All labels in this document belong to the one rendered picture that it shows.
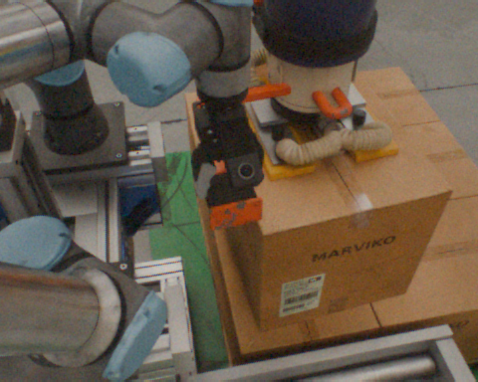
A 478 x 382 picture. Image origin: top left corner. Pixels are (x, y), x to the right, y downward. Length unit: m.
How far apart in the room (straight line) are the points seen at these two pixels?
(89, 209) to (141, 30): 0.69
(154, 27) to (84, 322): 0.32
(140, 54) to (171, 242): 1.79
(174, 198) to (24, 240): 1.74
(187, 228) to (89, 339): 1.72
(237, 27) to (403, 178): 0.58
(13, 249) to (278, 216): 0.47
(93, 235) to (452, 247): 1.10
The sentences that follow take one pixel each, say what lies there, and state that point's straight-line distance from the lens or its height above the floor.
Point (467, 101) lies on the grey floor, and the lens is 3.28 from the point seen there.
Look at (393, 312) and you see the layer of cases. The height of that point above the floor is 0.54.
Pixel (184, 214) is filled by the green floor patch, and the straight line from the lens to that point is 2.33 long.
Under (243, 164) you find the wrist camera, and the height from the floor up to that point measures 1.34.
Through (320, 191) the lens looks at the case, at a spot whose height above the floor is 1.07.
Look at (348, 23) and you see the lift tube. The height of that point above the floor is 1.37.
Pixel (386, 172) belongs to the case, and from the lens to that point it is 1.04.
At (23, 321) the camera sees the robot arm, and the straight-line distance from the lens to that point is 0.48.
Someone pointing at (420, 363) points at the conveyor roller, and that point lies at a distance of 1.42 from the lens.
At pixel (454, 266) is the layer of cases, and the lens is 1.63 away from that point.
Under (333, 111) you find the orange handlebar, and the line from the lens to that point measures 0.94.
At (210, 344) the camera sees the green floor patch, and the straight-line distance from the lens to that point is 1.96.
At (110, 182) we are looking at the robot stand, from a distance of 1.19.
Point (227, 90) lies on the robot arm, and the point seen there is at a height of 1.42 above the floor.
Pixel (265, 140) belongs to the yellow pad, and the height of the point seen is 1.10.
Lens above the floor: 1.78
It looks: 48 degrees down
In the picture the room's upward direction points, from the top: straight up
